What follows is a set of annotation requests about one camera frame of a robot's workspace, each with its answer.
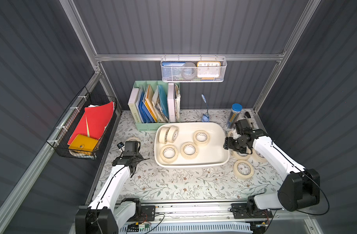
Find blue box in basket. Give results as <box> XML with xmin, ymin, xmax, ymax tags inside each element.
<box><xmin>161</xmin><ymin>61</ymin><xmax>185</xmax><ymax>82</ymax></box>

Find white book with green spine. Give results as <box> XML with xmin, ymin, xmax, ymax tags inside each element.
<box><xmin>128</xmin><ymin>88</ymin><xmax>142</xmax><ymax>123</ymax></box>

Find white binder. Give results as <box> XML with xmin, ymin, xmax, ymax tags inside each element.
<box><xmin>167</xmin><ymin>83</ymin><xmax>176</xmax><ymax>122</ymax></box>

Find yellow alarm clock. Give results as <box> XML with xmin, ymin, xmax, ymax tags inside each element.
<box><xmin>197</xmin><ymin>61</ymin><xmax>221</xmax><ymax>79</ymax></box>

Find white wire hanging basket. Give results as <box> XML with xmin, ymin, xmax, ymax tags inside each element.
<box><xmin>160</xmin><ymin>57</ymin><xmax>228</xmax><ymax>83</ymax></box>

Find black wire side basket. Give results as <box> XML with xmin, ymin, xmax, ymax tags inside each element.
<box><xmin>46</xmin><ymin>88</ymin><xmax>118</xmax><ymax>160</ymax></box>

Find yellow wallet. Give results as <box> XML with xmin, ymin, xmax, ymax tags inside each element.
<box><xmin>68</xmin><ymin>135</ymin><xmax>98</xmax><ymax>157</ymax></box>

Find red paper folder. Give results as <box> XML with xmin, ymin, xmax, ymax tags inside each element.
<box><xmin>67</xmin><ymin>101</ymin><xmax>115</xmax><ymax>145</ymax></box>

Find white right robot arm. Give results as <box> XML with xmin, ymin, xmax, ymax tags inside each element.
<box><xmin>223</xmin><ymin>120</ymin><xmax>323</xmax><ymax>216</ymax></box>

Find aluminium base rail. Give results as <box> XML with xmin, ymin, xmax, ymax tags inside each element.
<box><xmin>73</xmin><ymin>200</ymin><xmax>311</xmax><ymax>226</ymax></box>

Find blue folders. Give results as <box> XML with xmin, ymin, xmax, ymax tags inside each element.
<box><xmin>138</xmin><ymin>89</ymin><xmax>155</xmax><ymax>123</ymax></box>

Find green desktop file organizer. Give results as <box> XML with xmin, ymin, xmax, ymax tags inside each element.
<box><xmin>132</xmin><ymin>81</ymin><xmax>181</xmax><ymax>131</ymax></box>

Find clear tube of coloured pencils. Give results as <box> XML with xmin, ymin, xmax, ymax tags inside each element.
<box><xmin>227</xmin><ymin>103</ymin><xmax>243</xmax><ymax>128</ymax></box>

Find masking tape roll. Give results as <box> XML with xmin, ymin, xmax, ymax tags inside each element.
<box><xmin>160</xmin><ymin>145</ymin><xmax>178</xmax><ymax>164</ymax></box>
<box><xmin>167</xmin><ymin>126</ymin><xmax>179</xmax><ymax>143</ymax></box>
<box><xmin>181</xmin><ymin>142</ymin><xmax>199</xmax><ymax>160</ymax></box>
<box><xmin>193</xmin><ymin>130</ymin><xmax>210</xmax><ymax>146</ymax></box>
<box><xmin>159</xmin><ymin>127</ymin><xmax>170</xmax><ymax>144</ymax></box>
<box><xmin>227</xmin><ymin>130</ymin><xmax>237</xmax><ymax>138</ymax></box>
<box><xmin>251</xmin><ymin>150</ymin><xmax>268</xmax><ymax>163</ymax></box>
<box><xmin>125</xmin><ymin>136</ymin><xmax>141</xmax><ymax>143</ymax></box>
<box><xmin>232</xmin><ymin>151</ymin><xmax>251</xmax><ymax>160</ymax></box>
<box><xmin>233</xmin><ymin>160</ymin><xmax>254</xmax><ymax>180</ymax></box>

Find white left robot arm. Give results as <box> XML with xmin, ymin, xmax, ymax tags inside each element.
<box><xmin>75</xmin><ymin>140</ymin><xmax>145</xmax><ymax>234</ymax></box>

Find grey tape roll in basket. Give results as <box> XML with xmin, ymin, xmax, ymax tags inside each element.
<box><xmin>181</xmin><ymin>62</ymin><xmax>197</xmax><ymax>81</ymax></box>

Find white plastic storage box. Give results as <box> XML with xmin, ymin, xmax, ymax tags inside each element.
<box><xmin>154</xmin><ymin>122</ymin><xmax>230</xmax><ymax>169</ymax></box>

